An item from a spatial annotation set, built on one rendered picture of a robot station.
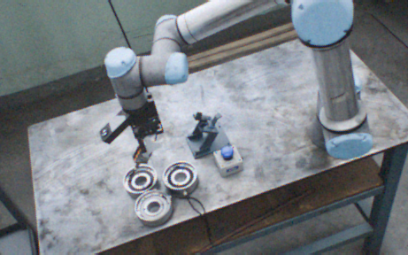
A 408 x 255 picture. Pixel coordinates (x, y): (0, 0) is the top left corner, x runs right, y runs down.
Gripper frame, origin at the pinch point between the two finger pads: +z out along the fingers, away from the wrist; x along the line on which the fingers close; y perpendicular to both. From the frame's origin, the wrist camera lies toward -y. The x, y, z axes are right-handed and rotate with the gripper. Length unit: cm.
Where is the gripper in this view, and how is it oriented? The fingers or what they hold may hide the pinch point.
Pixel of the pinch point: (143, 151)
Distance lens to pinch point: 139.8
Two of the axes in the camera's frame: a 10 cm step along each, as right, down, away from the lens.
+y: 9.4, -3.3, 1.2
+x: -3.2, -6.7, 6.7
